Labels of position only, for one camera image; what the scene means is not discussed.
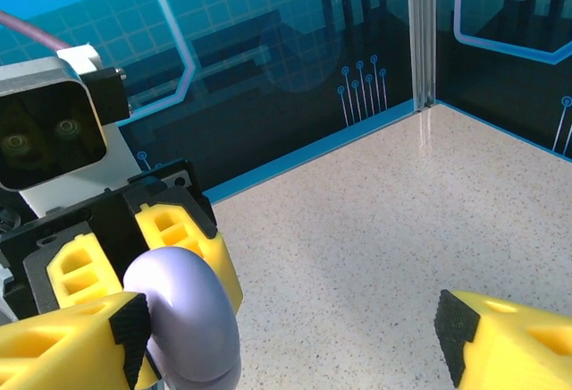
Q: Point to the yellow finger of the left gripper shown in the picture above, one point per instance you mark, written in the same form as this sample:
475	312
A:
80	273
214	251

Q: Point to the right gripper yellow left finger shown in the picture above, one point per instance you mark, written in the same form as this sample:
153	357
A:
58	354

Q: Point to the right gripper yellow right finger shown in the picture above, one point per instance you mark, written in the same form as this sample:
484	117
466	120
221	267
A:
518	350

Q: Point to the purple earbud charging case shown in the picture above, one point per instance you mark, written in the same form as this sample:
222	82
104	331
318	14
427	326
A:
187	314

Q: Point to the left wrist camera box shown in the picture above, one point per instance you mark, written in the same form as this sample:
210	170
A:
40	81

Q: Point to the aluminium frame post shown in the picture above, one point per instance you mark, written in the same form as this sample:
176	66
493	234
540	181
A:
422	27

